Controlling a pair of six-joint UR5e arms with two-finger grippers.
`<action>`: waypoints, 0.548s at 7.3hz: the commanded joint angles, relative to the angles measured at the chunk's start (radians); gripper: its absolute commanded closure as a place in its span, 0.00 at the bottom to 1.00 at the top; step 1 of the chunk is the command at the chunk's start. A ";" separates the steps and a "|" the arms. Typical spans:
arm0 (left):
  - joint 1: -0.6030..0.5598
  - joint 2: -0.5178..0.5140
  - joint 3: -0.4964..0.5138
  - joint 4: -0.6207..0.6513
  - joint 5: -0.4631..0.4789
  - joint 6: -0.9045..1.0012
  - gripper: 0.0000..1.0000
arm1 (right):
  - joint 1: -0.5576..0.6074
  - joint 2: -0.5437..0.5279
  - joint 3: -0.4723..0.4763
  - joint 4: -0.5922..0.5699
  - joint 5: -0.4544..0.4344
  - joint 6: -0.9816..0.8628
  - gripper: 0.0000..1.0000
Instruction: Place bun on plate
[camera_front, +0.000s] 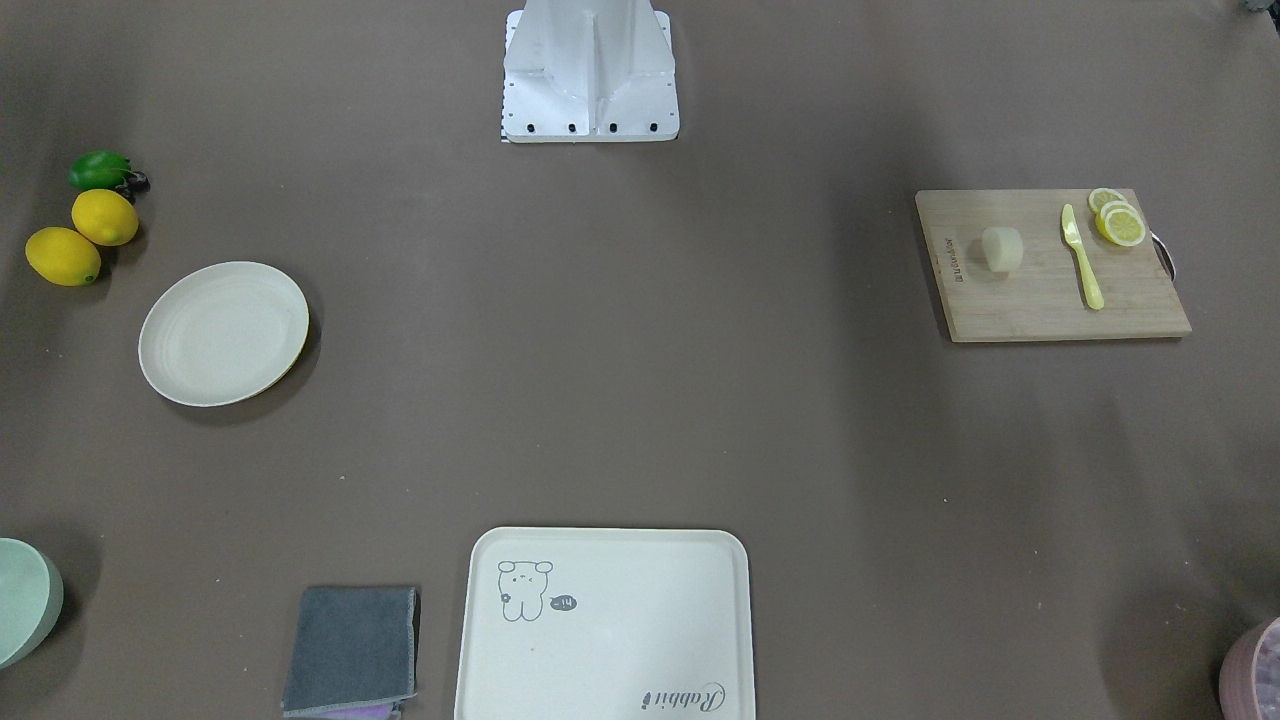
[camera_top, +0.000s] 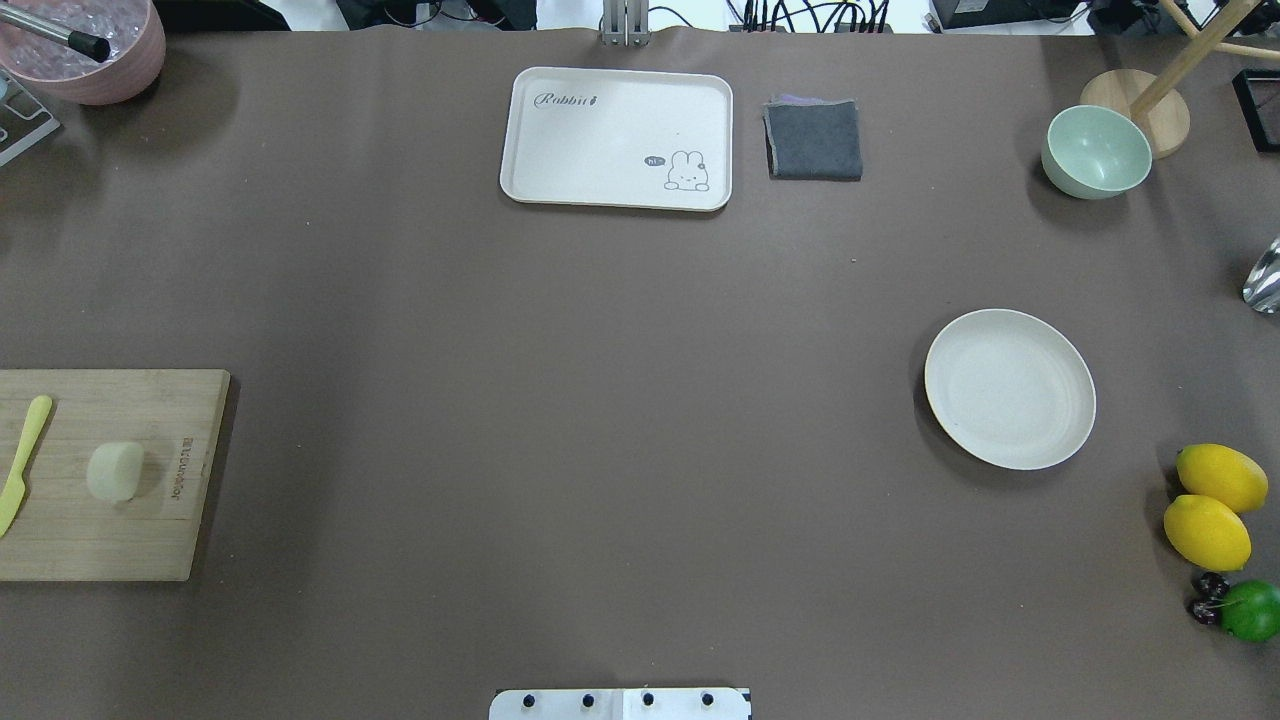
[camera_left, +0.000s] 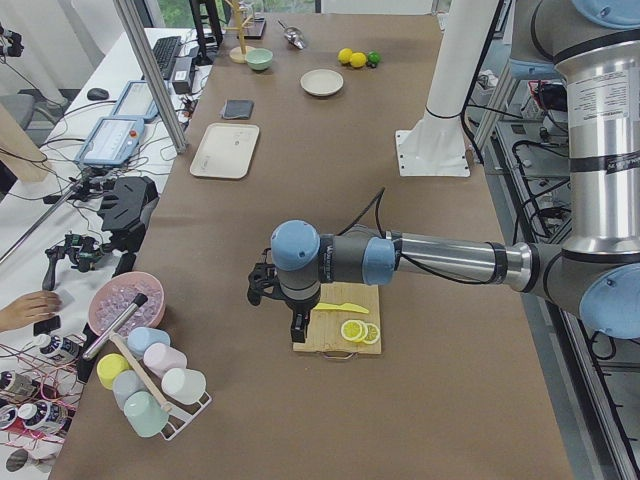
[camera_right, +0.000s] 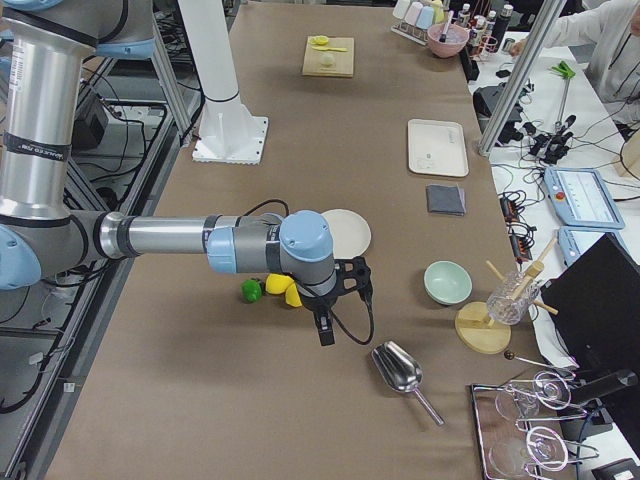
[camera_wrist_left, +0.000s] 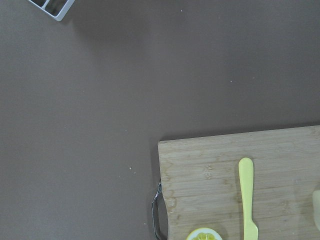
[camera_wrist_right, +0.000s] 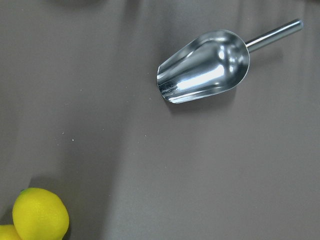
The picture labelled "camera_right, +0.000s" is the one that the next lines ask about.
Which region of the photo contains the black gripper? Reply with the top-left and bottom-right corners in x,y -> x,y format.
298,256 -> 372,346

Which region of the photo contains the white steamed bun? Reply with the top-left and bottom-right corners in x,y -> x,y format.
319,53 -> 336,69

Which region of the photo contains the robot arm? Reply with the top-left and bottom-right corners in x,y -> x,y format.
1,1 -> 373,345

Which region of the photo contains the cream rabbit tray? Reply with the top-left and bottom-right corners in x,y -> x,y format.
407,119 -> 469,178

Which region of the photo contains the black tray with glasses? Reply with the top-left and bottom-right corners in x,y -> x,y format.
469,370 -> 599,479

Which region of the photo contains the yellow lemon front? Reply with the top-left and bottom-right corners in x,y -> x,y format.
284,283 -> 302,308

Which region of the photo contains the yellow lemon near pepper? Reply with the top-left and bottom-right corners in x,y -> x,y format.
265,273 -> 294,295

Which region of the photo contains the white round plate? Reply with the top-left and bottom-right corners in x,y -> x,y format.
322,209 -> 372,259

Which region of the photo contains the metal scoop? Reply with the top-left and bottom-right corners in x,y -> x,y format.
371,340 -> 445,426

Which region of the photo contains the mint green bowl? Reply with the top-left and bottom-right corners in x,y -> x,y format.
423,261 -> 472,306

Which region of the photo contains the wooden mug tree stand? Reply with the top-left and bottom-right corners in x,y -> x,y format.
455,236 -> 558,354

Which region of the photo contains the grey folded cloth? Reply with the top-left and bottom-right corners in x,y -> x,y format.
426,184 -> 466,216

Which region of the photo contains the clear glass cup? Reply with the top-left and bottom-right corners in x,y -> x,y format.
487,271 -> 540,326

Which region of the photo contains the bamboo cutting board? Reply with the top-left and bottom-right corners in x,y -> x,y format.
302,36 -> 355,78

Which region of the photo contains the right teach pendant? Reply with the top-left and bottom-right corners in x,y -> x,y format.
557,226 -> 626,267

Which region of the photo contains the teach pendant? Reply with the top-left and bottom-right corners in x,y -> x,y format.
557,226 -> 626,267
544,167 -> 625,230

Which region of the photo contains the yellow plastic knife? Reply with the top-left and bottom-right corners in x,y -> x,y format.
311,45 -> 349,53

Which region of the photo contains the black monitor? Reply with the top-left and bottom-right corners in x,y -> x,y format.
542,233 -> 639,373

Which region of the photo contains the left teach pendant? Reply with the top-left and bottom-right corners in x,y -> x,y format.
544,167 -> 625,230

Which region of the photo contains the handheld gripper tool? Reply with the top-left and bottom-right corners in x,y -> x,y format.
529,60 -> 576,165

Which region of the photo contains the metal muddler stick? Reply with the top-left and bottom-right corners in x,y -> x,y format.
439,10 -> 455,43

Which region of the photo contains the pink bowl with ice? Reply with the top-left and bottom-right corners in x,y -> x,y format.
427,23 -> 469,58

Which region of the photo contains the white cup rack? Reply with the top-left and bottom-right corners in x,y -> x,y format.
391,0 -> 445,45

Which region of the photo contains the seated person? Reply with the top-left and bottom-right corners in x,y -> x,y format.
509,0 -> 640,126

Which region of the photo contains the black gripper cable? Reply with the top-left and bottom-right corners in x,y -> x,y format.
238,199 -> 376,346

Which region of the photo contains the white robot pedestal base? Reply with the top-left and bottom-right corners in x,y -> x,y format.
179,0 -> 268,165

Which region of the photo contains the aluminium frame post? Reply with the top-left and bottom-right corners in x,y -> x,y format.
478,0 -> 566,158

